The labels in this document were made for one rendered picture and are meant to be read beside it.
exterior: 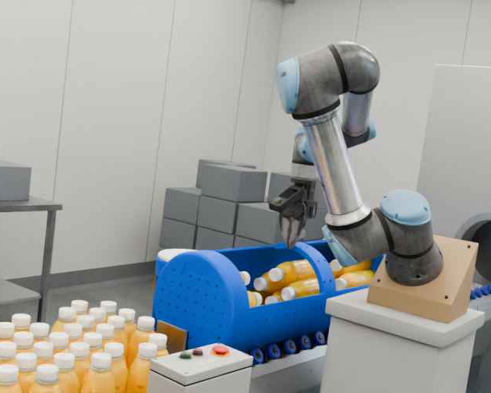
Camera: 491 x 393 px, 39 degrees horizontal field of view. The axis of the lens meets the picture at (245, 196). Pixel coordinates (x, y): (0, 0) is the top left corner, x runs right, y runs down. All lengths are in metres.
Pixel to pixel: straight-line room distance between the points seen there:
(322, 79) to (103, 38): 4.49
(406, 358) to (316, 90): 0.69
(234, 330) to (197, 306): 0.12
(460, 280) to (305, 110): 0.61
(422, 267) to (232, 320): 0.50
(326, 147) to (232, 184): 3.97
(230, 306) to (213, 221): 4.00
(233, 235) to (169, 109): 1.56
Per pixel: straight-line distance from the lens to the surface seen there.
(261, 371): 1.92
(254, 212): 5.44
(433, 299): 1.81
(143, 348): 1.48
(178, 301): 1.83
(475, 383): 3.58
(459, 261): 1.89
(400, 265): 1.82
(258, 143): 7.74
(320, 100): 1.57
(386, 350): 1.80
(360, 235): 1.69
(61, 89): 5.68
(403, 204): 1.73
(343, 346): 1.85
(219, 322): 1.74
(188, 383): 1.34
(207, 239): 5.74
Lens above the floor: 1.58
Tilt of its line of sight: 6 degrees down
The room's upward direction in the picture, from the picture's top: 7 degrees clockwise
